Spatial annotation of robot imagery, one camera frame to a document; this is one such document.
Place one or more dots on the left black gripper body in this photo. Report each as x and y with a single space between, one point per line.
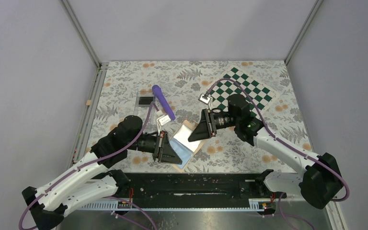
152 144

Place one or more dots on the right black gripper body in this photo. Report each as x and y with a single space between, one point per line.
220 120

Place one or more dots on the blue credit card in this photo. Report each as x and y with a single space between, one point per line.
184 153

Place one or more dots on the tan leather card holder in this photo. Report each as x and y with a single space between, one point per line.
182 135

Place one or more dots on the clear plastic box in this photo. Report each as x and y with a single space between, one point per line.
142 104

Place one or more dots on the purple marker pen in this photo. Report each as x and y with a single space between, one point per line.
164 103

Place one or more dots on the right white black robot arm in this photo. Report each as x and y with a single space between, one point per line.
316 178

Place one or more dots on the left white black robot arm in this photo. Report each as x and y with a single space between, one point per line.
93 177

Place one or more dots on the floral patterned table mat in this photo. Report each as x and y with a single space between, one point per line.
182 82

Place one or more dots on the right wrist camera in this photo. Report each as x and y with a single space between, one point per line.
206 99

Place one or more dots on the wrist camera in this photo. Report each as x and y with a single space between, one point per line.
206 99
161 119

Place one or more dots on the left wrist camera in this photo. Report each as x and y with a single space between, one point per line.
161 119

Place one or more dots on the white slotted cable duct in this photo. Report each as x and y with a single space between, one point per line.
116 205

